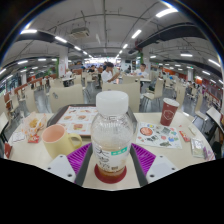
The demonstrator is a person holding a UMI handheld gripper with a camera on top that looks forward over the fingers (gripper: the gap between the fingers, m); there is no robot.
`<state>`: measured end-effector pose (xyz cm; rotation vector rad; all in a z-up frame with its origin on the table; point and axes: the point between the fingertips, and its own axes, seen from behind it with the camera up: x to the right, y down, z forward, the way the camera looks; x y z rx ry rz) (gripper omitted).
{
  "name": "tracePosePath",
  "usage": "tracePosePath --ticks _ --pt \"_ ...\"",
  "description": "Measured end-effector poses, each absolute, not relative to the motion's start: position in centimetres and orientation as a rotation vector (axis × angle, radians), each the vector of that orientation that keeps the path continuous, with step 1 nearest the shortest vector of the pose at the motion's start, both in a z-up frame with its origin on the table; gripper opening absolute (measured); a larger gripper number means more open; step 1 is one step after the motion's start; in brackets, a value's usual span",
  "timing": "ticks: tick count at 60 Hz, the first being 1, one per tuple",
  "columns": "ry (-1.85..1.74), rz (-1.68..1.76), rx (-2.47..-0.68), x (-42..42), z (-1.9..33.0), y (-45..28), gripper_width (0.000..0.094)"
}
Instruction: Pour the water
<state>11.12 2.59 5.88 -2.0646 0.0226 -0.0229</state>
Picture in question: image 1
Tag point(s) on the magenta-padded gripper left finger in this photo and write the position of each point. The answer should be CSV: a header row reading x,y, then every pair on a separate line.
x,y
60,168

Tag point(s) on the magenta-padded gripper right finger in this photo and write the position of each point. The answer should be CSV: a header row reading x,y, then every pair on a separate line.
x,y
163,168

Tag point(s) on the clear tea bottle white cap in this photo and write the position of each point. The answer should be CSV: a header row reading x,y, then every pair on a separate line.
x,y
111,133

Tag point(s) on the yellow mug pink inside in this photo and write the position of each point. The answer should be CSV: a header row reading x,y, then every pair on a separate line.
x,y
58,143

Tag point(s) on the colourful printed flyer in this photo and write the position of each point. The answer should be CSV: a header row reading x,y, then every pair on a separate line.
x,y
158,135

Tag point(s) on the small red white packet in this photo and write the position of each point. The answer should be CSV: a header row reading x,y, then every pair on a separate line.
x,y
33,138

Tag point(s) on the clear plastic packet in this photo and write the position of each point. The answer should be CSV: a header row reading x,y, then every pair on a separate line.
x,y
197,147

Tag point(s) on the flat round red coaster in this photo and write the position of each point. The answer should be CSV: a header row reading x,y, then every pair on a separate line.
x,y
100,178

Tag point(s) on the pink printed leaflet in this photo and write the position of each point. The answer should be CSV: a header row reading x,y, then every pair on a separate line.
x,y
209,154

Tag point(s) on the printed paper tray liner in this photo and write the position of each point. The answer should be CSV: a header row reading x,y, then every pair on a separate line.
x,y
76,120

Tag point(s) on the dark brown food tray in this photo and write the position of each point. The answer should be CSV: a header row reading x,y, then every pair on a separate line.
x,y
53,117

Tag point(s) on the white paper card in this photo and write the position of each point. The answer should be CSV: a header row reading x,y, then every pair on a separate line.
x,y
18,137

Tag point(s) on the white orange food wrapper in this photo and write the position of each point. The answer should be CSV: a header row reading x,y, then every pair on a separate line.
x,y
33,123

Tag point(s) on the dark red flat pouch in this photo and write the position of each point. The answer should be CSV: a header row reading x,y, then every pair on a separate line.
x,y
8,150

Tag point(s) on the red paper cup with lid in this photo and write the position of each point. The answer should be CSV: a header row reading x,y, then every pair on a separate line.
x,y
169,113

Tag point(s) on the white neighbouring table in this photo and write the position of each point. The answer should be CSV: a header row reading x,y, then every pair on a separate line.
x,y
214,114

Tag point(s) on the group of beige chairs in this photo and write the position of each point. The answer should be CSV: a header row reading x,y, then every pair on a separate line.
x,y
158,87

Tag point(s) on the person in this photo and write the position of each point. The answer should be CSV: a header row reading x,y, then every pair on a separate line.
x,y
107,76
142,72
69,74

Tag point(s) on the ceiling air conditioner unit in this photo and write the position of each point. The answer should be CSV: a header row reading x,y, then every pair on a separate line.
x,y
80,32

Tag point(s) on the group of ceiling lights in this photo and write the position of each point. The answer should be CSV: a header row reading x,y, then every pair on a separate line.
x,y
166,12

